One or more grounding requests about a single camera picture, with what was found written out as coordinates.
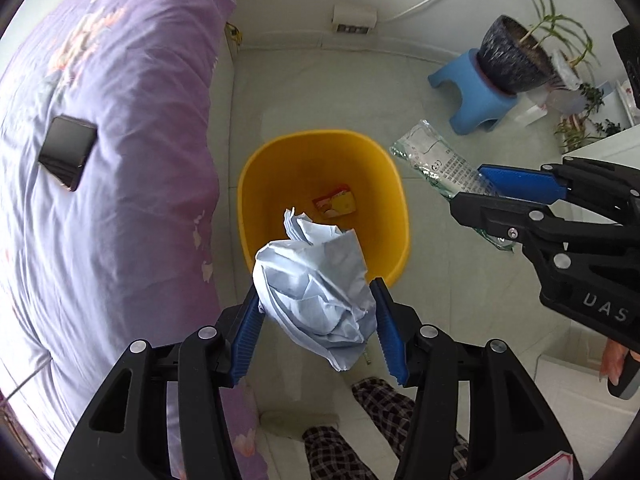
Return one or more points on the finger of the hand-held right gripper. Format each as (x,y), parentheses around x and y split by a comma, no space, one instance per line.
(520,182)
(495,212)

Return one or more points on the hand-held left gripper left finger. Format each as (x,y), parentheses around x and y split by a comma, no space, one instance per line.
(247,332)

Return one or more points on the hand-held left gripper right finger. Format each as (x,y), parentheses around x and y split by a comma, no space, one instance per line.
(392,332)

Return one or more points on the clear printed plastic package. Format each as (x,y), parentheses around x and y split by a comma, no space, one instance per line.
(435,160)

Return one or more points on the pale blue paper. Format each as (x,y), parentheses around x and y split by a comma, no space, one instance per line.
(315,285)

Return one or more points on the yellow plastic bin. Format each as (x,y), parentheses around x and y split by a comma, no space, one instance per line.
(380,185)

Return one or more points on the person's right hand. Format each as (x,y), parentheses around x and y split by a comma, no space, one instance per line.
(614,360)

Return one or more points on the small leafy plant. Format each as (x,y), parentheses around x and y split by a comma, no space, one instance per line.
(582,125)

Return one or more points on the white cabinet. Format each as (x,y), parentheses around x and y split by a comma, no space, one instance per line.
(610,145)

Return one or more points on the blue plastic stool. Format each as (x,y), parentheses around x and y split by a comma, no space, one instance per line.
(465,85)

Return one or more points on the plant in dark speckled pot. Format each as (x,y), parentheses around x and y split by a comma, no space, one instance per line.
(505,60)

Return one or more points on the plaid pajama pants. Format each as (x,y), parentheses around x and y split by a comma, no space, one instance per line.
(340,452)

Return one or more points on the red and yellow wrapper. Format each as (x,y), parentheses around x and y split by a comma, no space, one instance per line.
(335,202)

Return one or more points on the black panel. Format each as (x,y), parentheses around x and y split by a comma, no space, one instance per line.
(629,65)

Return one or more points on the black smartphone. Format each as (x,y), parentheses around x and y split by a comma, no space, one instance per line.
(67,152)

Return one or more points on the purple floral bedsheet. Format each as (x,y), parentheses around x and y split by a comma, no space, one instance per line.
(125,85)

